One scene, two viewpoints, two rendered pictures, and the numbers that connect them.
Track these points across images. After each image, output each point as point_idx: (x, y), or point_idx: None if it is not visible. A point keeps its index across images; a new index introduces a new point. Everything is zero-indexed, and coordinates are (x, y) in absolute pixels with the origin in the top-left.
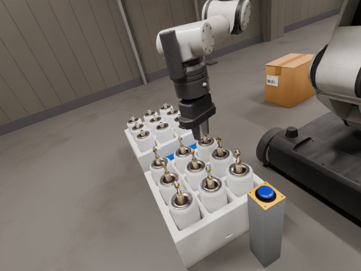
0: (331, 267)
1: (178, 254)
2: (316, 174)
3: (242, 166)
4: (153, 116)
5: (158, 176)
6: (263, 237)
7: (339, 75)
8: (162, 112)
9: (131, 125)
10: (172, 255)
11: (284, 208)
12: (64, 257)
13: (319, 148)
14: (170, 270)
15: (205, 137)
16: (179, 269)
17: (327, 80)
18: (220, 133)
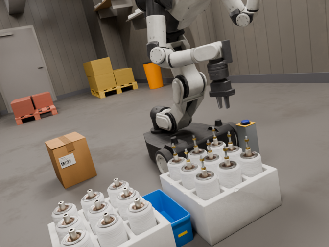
0: None
1: (272, 211)
2: (206, 144)
3: (213, 143)
4: (98, 201)
5: (218, 181)
6: (258, 147)
7: (197, 83)
8: (72, 212)
9: (88, 237)
10: (274, 214)
11: None
12: None
13: (188, 139)
14: (288, 212)
15: (177, 154)
16: (284, 208)
17: (194, 87)
18: None
